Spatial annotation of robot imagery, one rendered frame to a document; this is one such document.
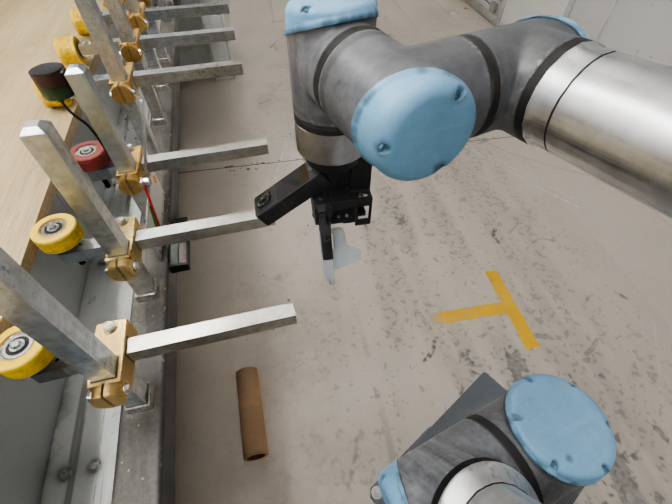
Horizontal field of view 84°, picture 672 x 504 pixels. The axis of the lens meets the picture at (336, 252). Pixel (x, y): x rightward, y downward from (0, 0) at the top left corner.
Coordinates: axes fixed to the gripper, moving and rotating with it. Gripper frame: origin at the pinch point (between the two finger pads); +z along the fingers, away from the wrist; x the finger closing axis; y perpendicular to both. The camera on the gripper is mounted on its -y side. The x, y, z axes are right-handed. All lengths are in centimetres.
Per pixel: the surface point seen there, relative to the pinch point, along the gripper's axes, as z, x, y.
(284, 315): 10.2, -5.5, -7.7
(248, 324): 10.2, -6.3, -14.1
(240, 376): 86, 17, -30
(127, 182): 8, 35, -41
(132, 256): 8.7, 12.1, -36.1
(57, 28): 3, 124, -79
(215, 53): 73, 269, -44
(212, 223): 9.0, 18.9, -21.0
